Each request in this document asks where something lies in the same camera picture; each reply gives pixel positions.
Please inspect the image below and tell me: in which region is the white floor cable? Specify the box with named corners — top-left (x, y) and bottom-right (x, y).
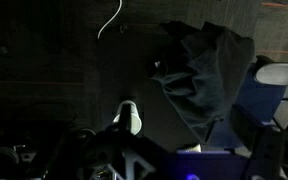
top-left (96, 0), bottom-right (124, 41)

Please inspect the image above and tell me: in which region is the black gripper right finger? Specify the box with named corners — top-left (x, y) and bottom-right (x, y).
top-left (230, 104), bottom-right (286, 180)

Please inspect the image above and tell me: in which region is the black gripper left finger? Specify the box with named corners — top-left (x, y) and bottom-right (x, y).
top-left (78, 128), bottom-right (167, 180)

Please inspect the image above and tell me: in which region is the white paper cup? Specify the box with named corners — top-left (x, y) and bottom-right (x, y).
top-left (112, 99), bottom-right (143, 136)

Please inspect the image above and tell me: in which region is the black cloth jacket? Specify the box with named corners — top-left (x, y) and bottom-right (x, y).
top-left (147, 20), bottom-right (257, 145)

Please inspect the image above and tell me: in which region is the mesh back office chair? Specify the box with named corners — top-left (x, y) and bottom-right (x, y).
top-left (203, 54), bottom-right (288, 151)

